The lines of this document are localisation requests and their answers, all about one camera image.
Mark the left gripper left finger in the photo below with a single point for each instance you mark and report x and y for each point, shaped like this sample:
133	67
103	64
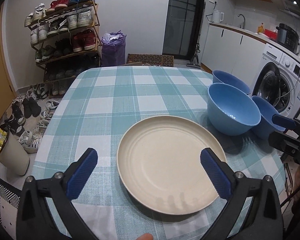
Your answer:
34	218

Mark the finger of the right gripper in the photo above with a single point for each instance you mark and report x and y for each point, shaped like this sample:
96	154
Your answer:
284	122

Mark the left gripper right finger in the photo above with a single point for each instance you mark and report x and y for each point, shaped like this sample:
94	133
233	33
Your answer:
252	209

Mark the blue bowl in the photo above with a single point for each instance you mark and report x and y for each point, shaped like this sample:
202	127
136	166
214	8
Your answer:
266	125
224	77
230	110

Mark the large cream plate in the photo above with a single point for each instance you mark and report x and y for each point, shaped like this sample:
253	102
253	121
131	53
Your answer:
158	160

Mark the white kitchen cabinets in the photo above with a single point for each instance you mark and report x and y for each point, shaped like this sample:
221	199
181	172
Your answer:
234	52

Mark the kitchen faucet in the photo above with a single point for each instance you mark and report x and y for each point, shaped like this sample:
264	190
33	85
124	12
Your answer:
242	25

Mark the right hand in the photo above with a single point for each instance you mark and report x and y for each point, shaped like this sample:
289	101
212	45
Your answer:
297	184

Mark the left hand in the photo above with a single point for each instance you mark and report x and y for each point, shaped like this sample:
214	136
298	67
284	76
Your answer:
145	236

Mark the white washing machine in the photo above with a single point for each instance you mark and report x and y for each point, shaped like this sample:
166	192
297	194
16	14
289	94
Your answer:
278	81

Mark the beige trash bin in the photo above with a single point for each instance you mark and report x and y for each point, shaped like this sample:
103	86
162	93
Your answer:
12	154

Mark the black rice cooker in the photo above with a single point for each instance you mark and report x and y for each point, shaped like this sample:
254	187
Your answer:
287	37

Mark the white electric kettle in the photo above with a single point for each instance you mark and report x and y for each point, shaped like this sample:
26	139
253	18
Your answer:
215	17

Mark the teal checkered tablecloth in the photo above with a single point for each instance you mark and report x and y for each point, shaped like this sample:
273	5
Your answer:
99	107

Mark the black glass door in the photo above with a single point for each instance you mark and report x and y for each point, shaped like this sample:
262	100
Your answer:
183	22

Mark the patterned cardboard box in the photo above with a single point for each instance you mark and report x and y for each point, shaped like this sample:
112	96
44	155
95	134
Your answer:
151	59

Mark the purple bag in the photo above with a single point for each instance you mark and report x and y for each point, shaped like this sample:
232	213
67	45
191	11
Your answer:
113	49

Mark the wooden shoe rack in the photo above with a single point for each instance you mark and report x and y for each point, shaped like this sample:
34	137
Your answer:
65	38

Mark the cordless vacuum cleaner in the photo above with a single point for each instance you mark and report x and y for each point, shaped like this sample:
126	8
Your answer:
194	61

